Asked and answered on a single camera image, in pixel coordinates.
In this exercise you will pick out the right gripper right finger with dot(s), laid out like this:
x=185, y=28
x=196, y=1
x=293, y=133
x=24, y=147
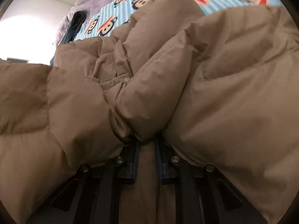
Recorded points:
x=202, y=194

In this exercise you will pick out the folded dark blue jeans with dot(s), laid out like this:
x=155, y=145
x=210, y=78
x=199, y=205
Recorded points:
x=74, y=27

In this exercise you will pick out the wall mounted monitor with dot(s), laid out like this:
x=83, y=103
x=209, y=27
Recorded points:
x=14, y=60

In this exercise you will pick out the tan puffer jacket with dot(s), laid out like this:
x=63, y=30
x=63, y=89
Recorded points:
x=222, y=89

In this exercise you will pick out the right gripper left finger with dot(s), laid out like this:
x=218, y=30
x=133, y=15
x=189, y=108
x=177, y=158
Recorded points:
x=101, y=188

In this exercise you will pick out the monkey print blue blanket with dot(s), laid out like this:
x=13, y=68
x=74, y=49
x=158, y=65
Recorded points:
x=140, y=2

